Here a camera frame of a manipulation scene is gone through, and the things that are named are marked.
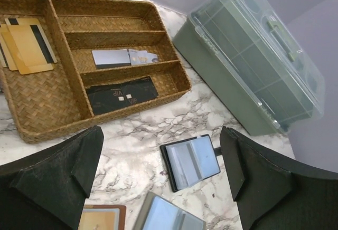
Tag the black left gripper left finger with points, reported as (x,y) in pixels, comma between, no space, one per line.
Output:
(48,189)

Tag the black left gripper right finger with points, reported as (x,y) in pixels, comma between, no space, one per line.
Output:
(273,191)

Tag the black card holder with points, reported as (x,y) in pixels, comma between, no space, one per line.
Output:
(190,161)

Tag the silver VIP card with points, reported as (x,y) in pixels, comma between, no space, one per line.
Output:
(142,57)

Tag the brown card holder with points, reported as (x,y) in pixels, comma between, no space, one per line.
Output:
(101,217)

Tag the black vip card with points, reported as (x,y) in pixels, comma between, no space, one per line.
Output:
(104,99)
(139,91)

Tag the grey card holder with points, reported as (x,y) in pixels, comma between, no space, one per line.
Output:
(158,213)

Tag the woven rattan divider tray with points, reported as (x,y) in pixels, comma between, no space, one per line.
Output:
(52,104)

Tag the green clear-lid storage box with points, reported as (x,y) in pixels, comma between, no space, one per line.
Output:
(250,60)

